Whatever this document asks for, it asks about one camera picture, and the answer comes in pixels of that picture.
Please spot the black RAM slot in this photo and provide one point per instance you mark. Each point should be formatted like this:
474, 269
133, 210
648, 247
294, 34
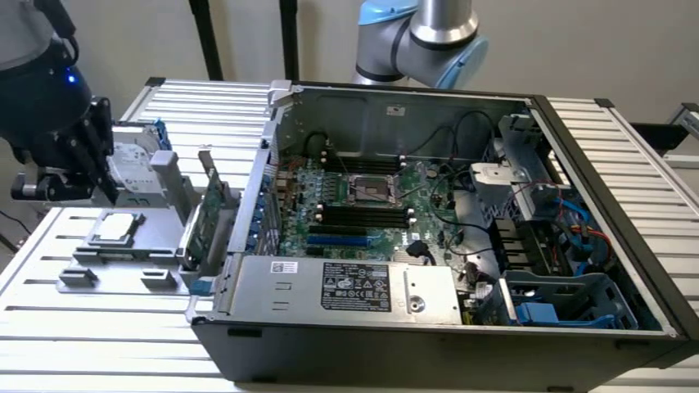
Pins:
363, 217
363, 223
363, 212
363, 162
363, 167
363, 158
363, 206
363, 171

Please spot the blue expansion slot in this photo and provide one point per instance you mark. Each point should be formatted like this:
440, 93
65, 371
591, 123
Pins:
335, 239

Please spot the black open PC case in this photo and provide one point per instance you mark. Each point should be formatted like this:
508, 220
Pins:
382, 356

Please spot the blue plastic drive cage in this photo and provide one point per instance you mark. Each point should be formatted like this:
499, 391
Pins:
590, 294

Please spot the green graphics card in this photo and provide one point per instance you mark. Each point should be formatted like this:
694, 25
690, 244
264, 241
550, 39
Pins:
210, 204

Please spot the blue disk bracket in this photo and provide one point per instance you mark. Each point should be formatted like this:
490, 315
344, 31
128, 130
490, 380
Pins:
163, 135

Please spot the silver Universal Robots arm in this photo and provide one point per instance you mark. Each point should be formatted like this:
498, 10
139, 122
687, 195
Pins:
436, 24

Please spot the silver hard disk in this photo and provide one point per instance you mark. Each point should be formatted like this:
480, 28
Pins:
133, 163

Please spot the green motherboard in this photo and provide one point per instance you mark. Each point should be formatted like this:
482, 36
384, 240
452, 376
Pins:
436, 213

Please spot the silver CPU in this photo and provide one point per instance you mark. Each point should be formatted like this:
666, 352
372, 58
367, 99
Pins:
117, 228

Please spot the aluminium side frame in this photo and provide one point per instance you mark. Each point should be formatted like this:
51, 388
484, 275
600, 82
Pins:
684, 118

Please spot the grey parts rack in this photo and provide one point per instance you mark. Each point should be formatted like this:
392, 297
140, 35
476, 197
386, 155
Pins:
157, 229

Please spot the CPU socket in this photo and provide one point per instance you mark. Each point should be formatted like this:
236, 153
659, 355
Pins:
375, 189

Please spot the black expansion slot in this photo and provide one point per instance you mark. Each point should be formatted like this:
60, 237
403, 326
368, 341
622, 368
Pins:
332, 250

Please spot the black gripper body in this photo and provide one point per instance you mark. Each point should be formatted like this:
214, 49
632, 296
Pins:
37, 106

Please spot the metal disk bay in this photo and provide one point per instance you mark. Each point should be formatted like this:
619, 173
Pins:
519, 163

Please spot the black stand pole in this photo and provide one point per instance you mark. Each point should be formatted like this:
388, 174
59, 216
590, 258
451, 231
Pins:
290, 37
207, 37

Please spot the silver power supply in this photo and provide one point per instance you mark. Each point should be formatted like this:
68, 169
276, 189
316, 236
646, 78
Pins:
306, 294

